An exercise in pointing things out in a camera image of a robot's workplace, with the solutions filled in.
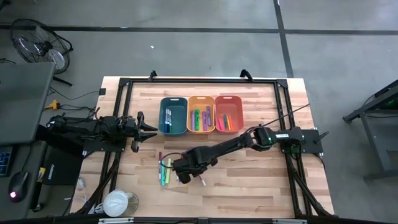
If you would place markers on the black box white print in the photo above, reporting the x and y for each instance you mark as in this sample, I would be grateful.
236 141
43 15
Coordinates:
62 168

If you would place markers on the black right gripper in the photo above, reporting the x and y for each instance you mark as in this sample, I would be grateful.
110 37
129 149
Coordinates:
192 163

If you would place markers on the purple highlighter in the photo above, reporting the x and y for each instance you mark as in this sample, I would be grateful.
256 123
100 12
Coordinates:
192 119
204 121
208 115

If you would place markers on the orange plastic bin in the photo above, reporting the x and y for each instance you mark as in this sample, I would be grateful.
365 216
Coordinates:
236 109

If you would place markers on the yellow label tag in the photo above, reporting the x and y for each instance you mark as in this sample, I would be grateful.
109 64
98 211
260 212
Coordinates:
41 174

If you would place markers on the pink highlighter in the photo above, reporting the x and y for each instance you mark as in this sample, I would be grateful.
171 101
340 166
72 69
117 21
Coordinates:
220 124

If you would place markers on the small black square pad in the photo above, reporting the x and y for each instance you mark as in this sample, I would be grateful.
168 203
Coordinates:
102 91

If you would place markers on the silver aluminium bracket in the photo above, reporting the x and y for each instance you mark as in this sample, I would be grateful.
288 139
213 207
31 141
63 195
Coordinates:
115 220
289 221

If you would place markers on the red capped thin marker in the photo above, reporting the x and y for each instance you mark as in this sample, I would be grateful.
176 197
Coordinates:
202 180

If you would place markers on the blue highlighter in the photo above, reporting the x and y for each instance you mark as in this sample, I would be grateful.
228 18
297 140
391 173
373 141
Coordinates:
225 122

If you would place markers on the black aluminium frame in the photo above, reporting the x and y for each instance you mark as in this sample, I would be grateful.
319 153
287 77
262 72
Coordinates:
202 81

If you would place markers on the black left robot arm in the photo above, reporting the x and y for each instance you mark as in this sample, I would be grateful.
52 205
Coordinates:
81 127

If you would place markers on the green capped thin marker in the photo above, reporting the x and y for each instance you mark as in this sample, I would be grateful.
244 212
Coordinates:
170 126

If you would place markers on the turquoise highlighter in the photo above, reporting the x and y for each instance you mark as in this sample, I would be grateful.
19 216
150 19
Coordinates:
163 182

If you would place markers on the maroon capped thin marker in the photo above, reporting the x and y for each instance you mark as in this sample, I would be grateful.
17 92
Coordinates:
160 157

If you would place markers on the black floor fan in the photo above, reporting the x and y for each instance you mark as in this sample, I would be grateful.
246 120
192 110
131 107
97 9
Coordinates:
43 48

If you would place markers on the teal plastic bin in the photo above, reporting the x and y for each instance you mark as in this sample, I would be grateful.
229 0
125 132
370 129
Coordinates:
178 118

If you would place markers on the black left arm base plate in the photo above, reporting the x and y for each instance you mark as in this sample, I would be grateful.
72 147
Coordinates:
102 147

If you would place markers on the yellow plastic bin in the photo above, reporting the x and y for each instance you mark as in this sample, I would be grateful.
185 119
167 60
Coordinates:
200 102

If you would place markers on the black frame clamp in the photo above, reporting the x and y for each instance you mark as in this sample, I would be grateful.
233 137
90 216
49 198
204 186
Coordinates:
247 74
152 74

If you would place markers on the blue capped thin marker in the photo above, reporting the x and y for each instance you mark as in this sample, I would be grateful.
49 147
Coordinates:
168 120

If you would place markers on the light green highlighter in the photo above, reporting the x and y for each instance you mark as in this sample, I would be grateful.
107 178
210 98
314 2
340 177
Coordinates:
168 179

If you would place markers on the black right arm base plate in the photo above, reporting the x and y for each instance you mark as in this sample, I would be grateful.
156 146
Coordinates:
312 147

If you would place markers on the backlit keyboard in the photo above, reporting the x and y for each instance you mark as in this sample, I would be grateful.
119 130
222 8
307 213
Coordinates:
4 161

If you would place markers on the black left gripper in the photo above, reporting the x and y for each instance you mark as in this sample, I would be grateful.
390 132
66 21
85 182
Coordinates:
130 127

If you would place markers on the black computer mouse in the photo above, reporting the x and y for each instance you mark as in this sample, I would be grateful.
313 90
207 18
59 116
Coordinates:
18 183

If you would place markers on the dark metal table stand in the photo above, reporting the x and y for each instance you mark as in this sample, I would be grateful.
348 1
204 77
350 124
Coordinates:
371 137

